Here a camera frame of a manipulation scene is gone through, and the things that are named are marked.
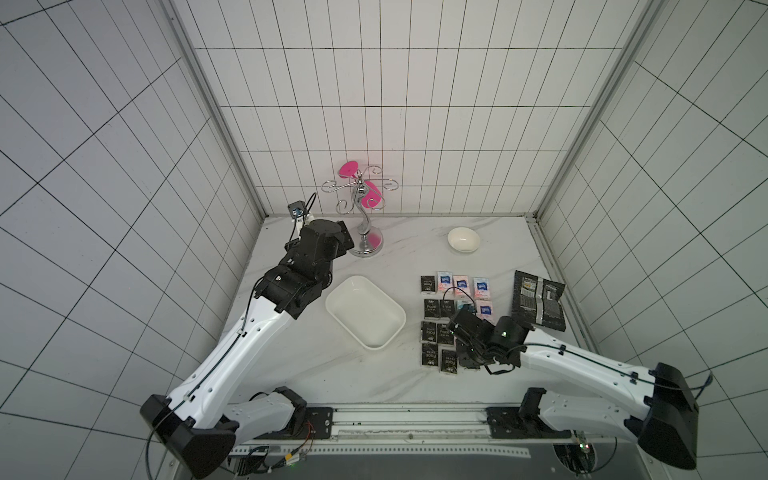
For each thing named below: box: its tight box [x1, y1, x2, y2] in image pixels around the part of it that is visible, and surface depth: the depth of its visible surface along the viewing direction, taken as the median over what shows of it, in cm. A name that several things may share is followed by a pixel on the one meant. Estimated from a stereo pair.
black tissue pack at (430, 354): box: [422, 343, 439, 366], surface depth 84 cm
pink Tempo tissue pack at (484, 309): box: [475, 299, 496, 324], surface depth 93 cm
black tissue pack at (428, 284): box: [420, 275, 436, 295], surface depth 99 cm
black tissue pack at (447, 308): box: [440, 299, 455, 317], surface depth 94 cm
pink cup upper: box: [338, 161, 359, 179], surface depth 96 cm
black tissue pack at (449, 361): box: [441, 349, 458, 374], surface depth 82 cm
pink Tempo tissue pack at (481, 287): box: [473, 277, 491, 300], surface depth 97 cm
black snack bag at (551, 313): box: [539, 278, 567, 332], surface depth 92 cm
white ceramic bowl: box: [447, 227, 481, 253], surface depth 109 cm
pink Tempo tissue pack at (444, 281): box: [437, 271, 453, 293], surface depth 99 cm
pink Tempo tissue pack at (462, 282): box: [454, 275, 471, 297], surface depth 99 cm
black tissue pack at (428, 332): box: [419, 321, 437, 344], surface depth 88 cm
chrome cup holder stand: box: [321, 165, 399, 258], surface depth 96 cm
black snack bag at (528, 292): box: [511, 270, 544, 326], surface depth 97 cm
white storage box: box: [326, 276, 407, 350], surface depth 93 cm
